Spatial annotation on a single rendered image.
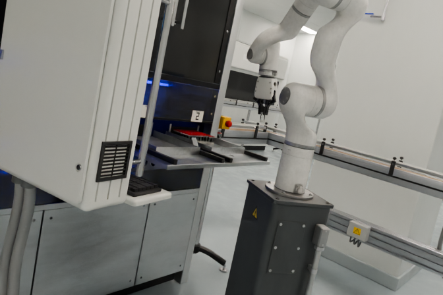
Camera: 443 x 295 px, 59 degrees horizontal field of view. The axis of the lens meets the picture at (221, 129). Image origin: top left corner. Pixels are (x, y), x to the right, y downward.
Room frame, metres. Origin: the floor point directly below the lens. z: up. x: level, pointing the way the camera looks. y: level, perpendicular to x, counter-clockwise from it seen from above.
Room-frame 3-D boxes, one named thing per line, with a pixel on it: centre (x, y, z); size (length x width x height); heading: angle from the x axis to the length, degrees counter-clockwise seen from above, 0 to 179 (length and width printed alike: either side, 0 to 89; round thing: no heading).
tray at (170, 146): (1.80, 0.29, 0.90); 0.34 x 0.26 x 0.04; 50
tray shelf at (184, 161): (1.89, 0.13, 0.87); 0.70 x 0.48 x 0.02; 140
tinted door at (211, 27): (2.06, 0.20, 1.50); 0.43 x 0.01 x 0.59; 140
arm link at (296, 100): (1.50, -0.28, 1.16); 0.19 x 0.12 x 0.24; 117
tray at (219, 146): (2.06, 0.07, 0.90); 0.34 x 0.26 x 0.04; 50
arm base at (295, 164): (1.52, -0.31, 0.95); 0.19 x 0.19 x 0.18
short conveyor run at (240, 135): (2.64, -0.08, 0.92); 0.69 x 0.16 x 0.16; 140
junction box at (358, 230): (2.36, -0.95, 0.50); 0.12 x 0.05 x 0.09; 50
